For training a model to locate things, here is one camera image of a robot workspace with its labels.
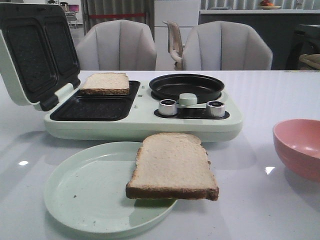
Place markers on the mint green breakfast maker base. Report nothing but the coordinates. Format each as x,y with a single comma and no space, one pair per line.
133,117

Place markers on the left silver control knob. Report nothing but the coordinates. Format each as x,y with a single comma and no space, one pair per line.
167,107

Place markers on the silver control knob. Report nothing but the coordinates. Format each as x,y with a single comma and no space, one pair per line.
167,107
215,109

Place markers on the left grey upholstered chair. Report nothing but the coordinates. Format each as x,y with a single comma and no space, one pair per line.
118,45

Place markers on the red barrier tape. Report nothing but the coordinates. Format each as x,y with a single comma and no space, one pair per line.
118,16

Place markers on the pink bowl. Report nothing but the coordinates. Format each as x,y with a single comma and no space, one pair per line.
297,144

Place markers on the white bread slice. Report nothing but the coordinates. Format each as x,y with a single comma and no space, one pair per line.
172,165
109,83

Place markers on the beige office chair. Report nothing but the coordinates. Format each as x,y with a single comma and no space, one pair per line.
175,45

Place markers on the grey upholstered chair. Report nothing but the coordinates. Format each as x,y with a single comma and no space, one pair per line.
118,45
225,46

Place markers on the beige sofa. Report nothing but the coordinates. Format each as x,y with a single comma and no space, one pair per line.
311,60

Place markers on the dark grey kitchen counter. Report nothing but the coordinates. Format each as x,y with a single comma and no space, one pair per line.
276,27

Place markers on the fruit plate on counter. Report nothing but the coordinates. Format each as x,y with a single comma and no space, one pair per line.
267,5

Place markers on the white refrigerator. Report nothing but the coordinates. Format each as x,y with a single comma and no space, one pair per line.
185,13

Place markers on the mint green round plate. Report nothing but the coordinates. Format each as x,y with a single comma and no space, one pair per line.
87,193

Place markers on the right grey upholstered chair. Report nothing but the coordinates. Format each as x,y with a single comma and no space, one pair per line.
225,46

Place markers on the right silver control knob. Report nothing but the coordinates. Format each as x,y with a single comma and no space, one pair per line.
215,109

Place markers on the black round frying pan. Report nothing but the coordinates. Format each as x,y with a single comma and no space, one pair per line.
171,86

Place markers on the mint green sandwich maker lid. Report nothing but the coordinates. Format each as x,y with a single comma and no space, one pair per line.
37,54

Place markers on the metal shelf rack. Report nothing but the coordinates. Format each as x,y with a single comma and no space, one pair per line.
72,9

